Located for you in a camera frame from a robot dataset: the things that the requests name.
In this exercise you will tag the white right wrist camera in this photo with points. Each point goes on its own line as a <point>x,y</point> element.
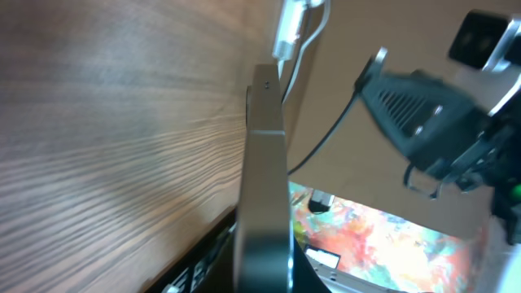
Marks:
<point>487,46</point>

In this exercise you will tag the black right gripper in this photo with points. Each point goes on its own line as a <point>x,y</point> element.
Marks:
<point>436,126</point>

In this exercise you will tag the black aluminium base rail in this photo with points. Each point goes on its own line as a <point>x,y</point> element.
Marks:
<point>187,273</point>

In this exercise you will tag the white power strip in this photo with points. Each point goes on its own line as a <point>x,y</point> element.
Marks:
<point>290,21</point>

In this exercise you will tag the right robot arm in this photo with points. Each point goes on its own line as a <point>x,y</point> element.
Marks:
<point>505,203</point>

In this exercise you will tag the turquoise screen smartphone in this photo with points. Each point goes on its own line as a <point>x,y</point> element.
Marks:
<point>263,243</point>

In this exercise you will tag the colourful painted sheet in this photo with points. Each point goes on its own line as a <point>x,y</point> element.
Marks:
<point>387,250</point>

